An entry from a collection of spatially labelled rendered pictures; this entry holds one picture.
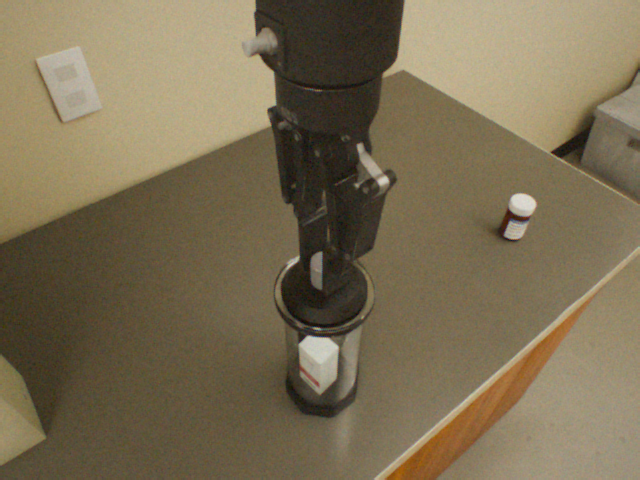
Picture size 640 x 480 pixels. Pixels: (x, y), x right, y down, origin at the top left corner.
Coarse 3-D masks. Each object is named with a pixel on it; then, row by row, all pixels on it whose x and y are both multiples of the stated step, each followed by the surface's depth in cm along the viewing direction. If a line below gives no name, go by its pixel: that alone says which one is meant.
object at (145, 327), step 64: (384, 128) 110; (448, 128) 110; (128, 192) 96; (192, 192) 96; (256, 192) 96; (448, 192) 96; (512, 192) 96; (576, 192) 96; (0, 256) 85; (64, 256) 85; (128, 256) 85; (192, 256) 85; (256, 256) 85; (384, 256) 85; (448, 256) 85; (512, 256) 85; (576, 256) 85; (0, 320) 76; (64, 320) 76; (128, 320) 76; (192, 320) 76; (256, 320) 76; (384, 320) 76; (448, 320) 76; (512, 320) 76; (64, 384) 69; (128, 384) 69; (192, 384) 69; (256, 384) 69; (384, 384) 69; (448, 384) 69; (64, 448) 63; (128, 448) 63; (192, 448) 63; (256, 448) 63; (320, 448) 63; (384, 448) 63
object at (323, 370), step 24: (288, 264) 54; (360, 264) 54; (288, 312) 50; (360, 312) 50; (288, 336) 55; (312, 336) 50; (336, 336) 50; (360, 336) 56; (288, 360) 61; (312, 360) 55; (336, 360) 55; (312, 384) 60; (336, 384) 60
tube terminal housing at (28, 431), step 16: (0, 368) 61; (0, 384) 57; (16, 384) 64; (0, 400) 55; (16, 400) 60; (0, 416) 56; (16, 416) 58; (32, 416) 63; (0, 432) 58; (16, 432) 60; (32, 432) 61; (0, 448) 59; (16, 448) 61; (0, 464) 61
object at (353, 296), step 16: (320, 256) 49; (288, 272) 52; (320, 272) 48; (352, 272) 52; (288, 288) 51; (304, 288) 50; (320, 288) 50; (352, 288) 50; (288, 304) 50; (304, 304) 49; (320, 304) 49; (336, 304) 49; (352, 304) 50; (320, 320) 49; (336, 320) 49
